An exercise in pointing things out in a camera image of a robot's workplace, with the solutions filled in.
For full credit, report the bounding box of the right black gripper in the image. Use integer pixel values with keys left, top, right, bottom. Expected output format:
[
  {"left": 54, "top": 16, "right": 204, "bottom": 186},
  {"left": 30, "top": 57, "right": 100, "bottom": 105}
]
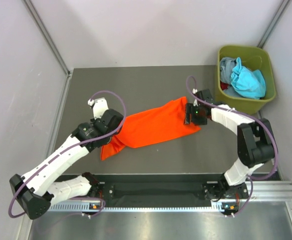
[{"left": 184, "top": 103, "right": 207, "bottom": 126}]

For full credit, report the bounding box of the orange t shirt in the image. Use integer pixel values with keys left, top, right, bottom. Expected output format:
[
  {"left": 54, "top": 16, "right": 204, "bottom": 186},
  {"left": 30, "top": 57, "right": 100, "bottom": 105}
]
[{"left": 100, "top": 96, "right": 201, "bottom": 161}]

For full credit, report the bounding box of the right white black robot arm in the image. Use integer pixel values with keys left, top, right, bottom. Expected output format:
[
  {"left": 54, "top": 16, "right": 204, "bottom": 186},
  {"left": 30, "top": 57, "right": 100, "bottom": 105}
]
[{"left": 184, "top": 103, "right": 278, "bottom": 202}]

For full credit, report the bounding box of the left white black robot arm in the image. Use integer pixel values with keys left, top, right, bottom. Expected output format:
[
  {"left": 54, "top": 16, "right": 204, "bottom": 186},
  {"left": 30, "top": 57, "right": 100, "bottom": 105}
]
[{"left": 8, "top": 109, "right": 125, "bottom": 220}]

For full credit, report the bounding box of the red garment in bin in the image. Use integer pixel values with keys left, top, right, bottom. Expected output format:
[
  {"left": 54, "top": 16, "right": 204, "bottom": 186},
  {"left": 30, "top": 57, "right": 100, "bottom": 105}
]
[{"left": 220, "top": 81, "right": 232, "bottom": 91}]

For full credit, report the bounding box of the grey blue t shirt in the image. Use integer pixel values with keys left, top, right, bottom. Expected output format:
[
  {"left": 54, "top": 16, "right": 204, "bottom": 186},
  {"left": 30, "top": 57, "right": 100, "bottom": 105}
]
[{"left": 220, "top": 57, "right": 236, "bottom": 84}]

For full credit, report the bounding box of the olive green plastic bin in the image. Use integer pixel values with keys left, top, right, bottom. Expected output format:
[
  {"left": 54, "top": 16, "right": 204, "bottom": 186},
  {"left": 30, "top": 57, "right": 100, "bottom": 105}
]
[{"left": 214, "top": 44, "right": 277, "bottom": 115}]

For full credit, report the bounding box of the light blue t shirt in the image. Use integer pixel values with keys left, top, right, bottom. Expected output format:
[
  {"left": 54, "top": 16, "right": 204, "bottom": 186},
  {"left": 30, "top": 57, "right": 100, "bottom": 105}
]
[{"left": 230, "top": 57, "right": 266, "bottom": 100}]

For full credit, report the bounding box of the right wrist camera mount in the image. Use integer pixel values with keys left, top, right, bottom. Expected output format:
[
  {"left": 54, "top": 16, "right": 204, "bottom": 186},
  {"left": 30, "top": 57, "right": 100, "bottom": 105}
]
[{"left": 192, "top": 88, "right": 214, "bottom": 106}]

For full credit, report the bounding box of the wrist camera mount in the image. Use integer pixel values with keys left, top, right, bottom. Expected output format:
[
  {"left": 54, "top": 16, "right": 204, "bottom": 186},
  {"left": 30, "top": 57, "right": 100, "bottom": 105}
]
[
  {"left": 192, "top": 88, "right": 214, "bottom": 106},
  {"left": 87, "top": 97, "right": 109, "bottom": 120}
]

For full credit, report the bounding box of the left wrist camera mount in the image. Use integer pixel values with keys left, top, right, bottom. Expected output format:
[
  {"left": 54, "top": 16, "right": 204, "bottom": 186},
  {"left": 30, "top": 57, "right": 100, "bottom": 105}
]
[{"left": 87, "top": 97, "right": 109, "bottom": 120}]

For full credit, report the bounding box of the grey slotted cable duct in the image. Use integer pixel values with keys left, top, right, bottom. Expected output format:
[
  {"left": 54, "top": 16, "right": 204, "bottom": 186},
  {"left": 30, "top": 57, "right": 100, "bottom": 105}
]
[{"left": 36, "top": 201, "right": 239, "bottom": 213}]

